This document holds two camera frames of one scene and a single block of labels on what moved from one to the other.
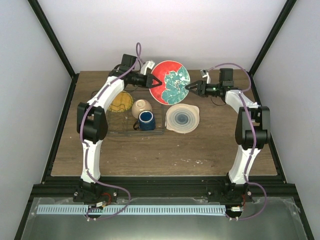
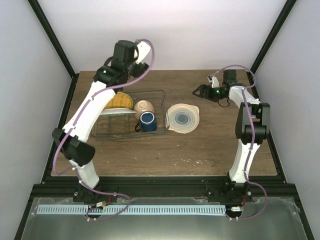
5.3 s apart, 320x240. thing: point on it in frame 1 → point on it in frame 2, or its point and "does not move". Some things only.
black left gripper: [147, 80] → [139, 70]
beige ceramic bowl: [140, 105] does not move
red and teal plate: [174, 76] → [110, 112]
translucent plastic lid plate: [182, 118] does not move
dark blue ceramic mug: [146, 121] does not move
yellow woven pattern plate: [122, 101] does not move
